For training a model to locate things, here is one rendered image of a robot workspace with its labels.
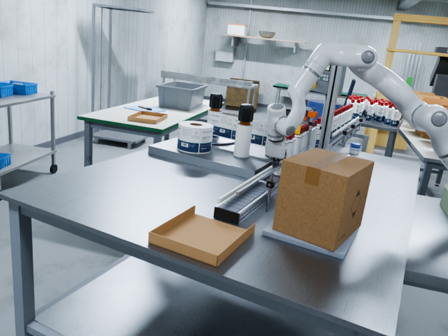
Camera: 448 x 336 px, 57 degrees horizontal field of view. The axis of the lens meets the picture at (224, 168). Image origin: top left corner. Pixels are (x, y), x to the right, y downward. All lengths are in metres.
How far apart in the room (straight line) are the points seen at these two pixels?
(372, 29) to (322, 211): 9.33
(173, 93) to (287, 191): 2.84
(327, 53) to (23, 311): 1.72
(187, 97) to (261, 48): 6.74
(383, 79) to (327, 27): 8.69
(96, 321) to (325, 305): 1.18
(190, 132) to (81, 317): 1.07
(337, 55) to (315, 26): 8.72
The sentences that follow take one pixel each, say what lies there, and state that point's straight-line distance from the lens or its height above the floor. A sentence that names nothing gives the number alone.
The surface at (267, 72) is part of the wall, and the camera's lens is 10.70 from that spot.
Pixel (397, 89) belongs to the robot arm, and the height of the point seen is 1.37.
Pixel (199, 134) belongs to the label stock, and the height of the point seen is 0.99.
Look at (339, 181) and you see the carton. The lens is 1.39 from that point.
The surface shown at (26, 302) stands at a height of 0.33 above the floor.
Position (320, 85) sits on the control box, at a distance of 2.29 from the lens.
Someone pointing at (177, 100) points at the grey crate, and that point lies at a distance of 4.16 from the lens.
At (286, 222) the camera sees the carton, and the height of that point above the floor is 0.90.
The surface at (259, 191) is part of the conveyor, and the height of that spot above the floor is 0.88.
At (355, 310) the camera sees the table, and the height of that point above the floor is 0.83.
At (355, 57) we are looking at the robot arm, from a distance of 1.85.
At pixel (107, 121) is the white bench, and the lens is 3.43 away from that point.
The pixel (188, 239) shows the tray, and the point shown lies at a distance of 1.43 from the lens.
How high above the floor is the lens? 1.49
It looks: 17 degrees down
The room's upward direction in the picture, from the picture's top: 6 degrees clockwise
